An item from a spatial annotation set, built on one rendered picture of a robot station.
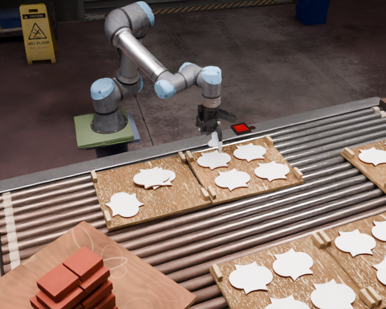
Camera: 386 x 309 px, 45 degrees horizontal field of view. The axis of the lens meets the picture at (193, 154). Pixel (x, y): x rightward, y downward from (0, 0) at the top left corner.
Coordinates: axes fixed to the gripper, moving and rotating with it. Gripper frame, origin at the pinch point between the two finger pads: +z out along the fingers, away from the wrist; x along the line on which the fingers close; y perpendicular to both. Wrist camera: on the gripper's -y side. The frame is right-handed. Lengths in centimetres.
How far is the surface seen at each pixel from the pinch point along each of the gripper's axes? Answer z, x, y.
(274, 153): 9.0, 3.7, -28.0
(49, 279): -29, 78, 72
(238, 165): 9.0, 6.3, -9.0
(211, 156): 8.0, -2.8, 0.3
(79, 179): 11, -9, 58
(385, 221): 8, 58, -45
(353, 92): 103, -178, -220
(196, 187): 9.0, 14.5, 13.3
